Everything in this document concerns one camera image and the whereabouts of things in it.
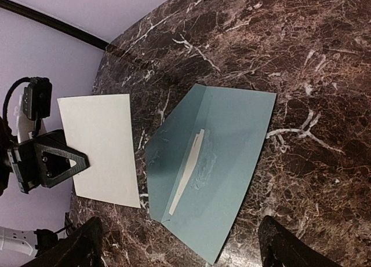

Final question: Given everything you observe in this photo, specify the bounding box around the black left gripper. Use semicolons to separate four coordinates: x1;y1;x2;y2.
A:
8;130;90;193

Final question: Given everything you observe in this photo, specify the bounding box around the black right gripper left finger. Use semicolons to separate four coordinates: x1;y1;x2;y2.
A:
24;217;103;267

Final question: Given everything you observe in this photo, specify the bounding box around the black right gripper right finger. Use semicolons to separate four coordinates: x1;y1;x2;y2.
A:
258;215;338;267

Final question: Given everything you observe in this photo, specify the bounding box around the teal envelope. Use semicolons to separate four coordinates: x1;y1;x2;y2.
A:
146;84;276;264

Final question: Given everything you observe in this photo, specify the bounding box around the beige lined letter paper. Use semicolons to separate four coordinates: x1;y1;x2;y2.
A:
169;129;205;215

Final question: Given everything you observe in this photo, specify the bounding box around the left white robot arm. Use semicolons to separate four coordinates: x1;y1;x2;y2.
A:
1;119;89;257

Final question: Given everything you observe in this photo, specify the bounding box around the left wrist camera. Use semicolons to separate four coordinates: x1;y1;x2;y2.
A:
2;77;52;142

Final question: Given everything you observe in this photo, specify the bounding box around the left black frame post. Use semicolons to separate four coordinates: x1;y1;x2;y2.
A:
1;0;110;50

